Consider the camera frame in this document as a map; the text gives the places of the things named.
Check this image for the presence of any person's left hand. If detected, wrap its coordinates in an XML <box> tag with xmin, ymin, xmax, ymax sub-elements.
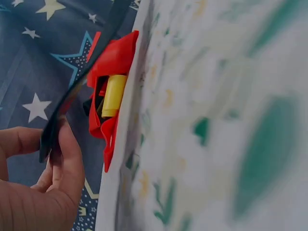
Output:
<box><xmin>0</xmin><ymin>116</ymin><xmax>86</xmax><ymax>231</ymax></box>

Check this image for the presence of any long dark strip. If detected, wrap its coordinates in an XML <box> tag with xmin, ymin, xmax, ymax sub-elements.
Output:
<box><xmin>39</xmin><ymin>0</ymin><xmax>132</xmax><ymax>164</ymax></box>

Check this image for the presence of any yellow cylinder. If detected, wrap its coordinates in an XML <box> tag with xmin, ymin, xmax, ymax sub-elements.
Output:
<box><xmin>101</xmin><ymin>74</ymin><xmax>128</xmax><ymax>118</ymax></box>

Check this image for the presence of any red folded plastic item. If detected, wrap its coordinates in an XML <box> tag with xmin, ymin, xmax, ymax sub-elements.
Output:
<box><xmin>86</xmin><ymin>30</ymin><xmax>140</xmax><ymax>173</ymax></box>

